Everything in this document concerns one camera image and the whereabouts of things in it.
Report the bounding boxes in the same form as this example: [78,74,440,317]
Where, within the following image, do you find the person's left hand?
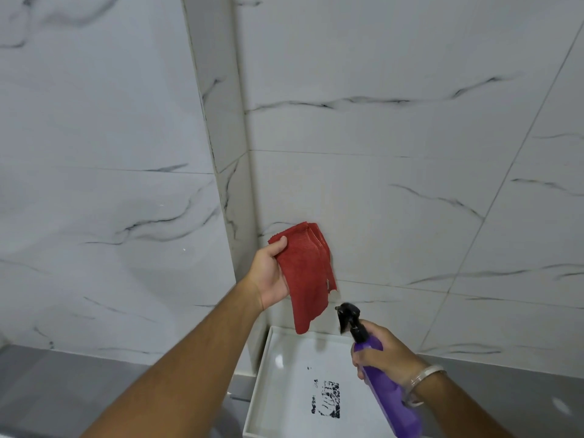
[245,235,290,311]

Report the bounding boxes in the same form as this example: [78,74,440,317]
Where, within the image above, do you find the person's right hand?
[351,319,429,389]

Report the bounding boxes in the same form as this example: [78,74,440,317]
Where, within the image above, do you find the purple spray bottle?
[335,303,423,438]

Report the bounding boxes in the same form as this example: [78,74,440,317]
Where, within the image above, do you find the red microfiber cloth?
[268,221,338,335]

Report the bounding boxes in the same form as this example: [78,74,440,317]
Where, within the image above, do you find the person's left forearm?
[81,276,265,438]

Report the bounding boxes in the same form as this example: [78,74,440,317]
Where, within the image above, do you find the person's right forearm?
[411,370,516,438]

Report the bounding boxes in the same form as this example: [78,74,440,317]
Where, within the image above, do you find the white rectangular sink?
[243,325,393,438]

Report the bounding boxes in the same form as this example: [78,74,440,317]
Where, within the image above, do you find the silver bracelet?
[402,365,448,408]

